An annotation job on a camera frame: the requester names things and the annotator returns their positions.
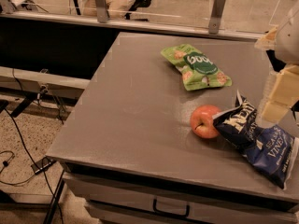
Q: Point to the right metal bracket post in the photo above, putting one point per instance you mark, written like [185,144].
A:
[216,15]

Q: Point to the grey metal rail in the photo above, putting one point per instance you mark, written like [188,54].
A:
[22,80]

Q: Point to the blue chip bag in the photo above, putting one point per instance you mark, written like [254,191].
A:
[271,151]

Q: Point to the grey drawer with black handle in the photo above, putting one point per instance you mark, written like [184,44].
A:
[124,203]

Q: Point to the green rice chip bag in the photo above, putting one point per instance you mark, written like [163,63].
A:
[197,70]

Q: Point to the seated person in beige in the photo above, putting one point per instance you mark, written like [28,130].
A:
[116,8]

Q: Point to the left metal bracket post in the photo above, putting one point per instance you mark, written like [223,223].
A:
[101,9]

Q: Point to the metal bracket post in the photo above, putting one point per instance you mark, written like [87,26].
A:
[216,15]
[101,9]

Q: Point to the black table leg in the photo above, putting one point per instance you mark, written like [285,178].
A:
[55,198]

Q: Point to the red apple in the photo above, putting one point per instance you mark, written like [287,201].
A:
[201,121]

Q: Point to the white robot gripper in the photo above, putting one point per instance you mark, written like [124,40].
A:
[289,41]

